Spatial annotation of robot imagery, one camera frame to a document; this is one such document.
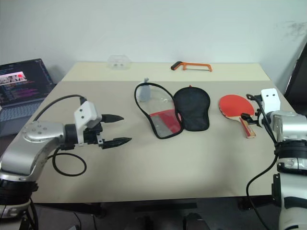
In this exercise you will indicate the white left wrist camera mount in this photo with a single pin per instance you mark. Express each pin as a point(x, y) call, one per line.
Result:
point(86, 112)

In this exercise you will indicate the orange hacksaw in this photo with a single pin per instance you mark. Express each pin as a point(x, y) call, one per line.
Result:
point(176, 65)

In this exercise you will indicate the grey laptop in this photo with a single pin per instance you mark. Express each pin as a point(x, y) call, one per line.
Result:
point(21, 83)

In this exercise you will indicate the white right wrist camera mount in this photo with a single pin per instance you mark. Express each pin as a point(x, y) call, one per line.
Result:
point(271, 100)

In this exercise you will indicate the black table frame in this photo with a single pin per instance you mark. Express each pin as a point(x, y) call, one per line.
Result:
point(168, 206)

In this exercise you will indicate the grey fabric zipper pull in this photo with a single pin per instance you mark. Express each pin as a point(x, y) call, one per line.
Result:
point(145, 93)

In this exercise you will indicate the clear plastic container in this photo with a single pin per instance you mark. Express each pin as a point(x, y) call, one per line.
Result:
point(118, 63)

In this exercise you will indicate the dark rounded shape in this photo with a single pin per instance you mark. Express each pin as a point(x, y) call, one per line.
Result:
point(194, 221)

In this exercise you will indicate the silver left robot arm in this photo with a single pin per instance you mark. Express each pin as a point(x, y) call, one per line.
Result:
point(36, 131)

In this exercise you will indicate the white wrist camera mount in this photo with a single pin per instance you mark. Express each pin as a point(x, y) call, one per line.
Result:
point(271, 100)
point(86, 112)

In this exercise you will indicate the beige table cover sheet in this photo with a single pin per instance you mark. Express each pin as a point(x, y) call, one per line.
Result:
point(156, 163)

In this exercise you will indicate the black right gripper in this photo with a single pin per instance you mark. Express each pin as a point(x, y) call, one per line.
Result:
point(259, 115)

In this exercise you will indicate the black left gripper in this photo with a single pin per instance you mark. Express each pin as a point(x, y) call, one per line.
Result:
point(92, 136)

